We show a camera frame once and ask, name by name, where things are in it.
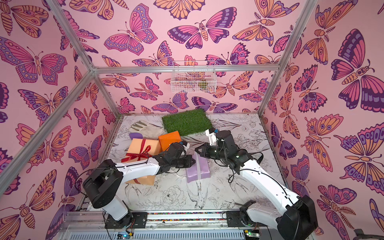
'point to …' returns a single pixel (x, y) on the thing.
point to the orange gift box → (166, 140)
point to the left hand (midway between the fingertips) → (197, 161)
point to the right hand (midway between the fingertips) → (196, 148)
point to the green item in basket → (202, 85)
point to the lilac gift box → (192, 172)
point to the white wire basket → (194, 77)
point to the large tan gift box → (135, 147)
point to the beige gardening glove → (148, 130)
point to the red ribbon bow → (142, 153)
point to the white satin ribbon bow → (198, 167)
